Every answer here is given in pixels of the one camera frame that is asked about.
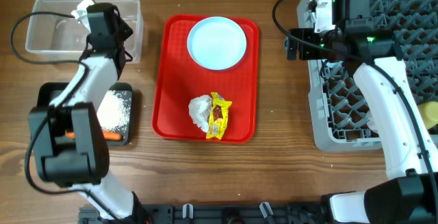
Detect white rice grains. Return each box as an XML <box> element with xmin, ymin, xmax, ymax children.
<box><xmin>97</xmin><ymin>90</ymin><xmax>132</xmax><ymax>133</ymax></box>

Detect yellow snack wrapper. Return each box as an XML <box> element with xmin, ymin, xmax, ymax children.
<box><xmin>206</xmin><ymin>92</ymin><xmax>232</xmax><ymax>140</ymax></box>

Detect orange carrot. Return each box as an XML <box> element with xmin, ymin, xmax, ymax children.
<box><xmin>65</xmin><ymin>131</ymin><xmax>123</xmax><ymax>141</ymax></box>

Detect white tissue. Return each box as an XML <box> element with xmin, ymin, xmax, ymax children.
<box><xmin>188</xmin><ymin>95</ymin><xmax>213</xmax><ymax>133</ymax></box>

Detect yellow cup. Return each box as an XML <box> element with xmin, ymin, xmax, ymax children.
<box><xmin>418</xmin><ymin>101</ymin><xmax>438</xmax><ymax>129</ymax></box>

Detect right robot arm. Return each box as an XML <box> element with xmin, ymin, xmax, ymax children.
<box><xmin>285</xmin><ymin>0</ymin><xmax>437</xmax><ymax>223</ymax></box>

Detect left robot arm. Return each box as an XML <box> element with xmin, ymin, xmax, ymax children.
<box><xmin>24</xmin><ymin>3</ymin><xmax>151</xmax><ymax>223</ymax></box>

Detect grey dishwasher rack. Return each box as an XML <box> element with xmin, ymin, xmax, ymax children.
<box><xmin>308</xmin><ymin>0</ymin><xmax>437</xmax><ymax>152</ymax></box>

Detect black waste tray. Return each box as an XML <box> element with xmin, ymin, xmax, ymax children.
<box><xmin>36</xmin><ymin>82</ymin><xmax>133</xmax><ymax>146</ymax></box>

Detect clear plastic bin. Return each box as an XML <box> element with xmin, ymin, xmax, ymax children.
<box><xmin>25</xmin><ymin>0</ymin><xmax>144</xmax><ymax>63</ymax></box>

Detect red serving tray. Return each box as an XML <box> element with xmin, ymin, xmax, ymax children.
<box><xmin>151</xmin><ymin>14</ymin><xmax>259</xmax><ymax>144</ymax></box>

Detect light blue plate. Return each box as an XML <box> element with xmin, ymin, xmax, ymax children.
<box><xmin>187</xmin><ymin>16</ymin><xmax>247</xmax><ymax>71</ymax></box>

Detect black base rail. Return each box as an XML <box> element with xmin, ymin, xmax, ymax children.
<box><xmin>77</xmin><ymin>201</ymin><xmax>329</xmax><ymax>224</ymax></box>

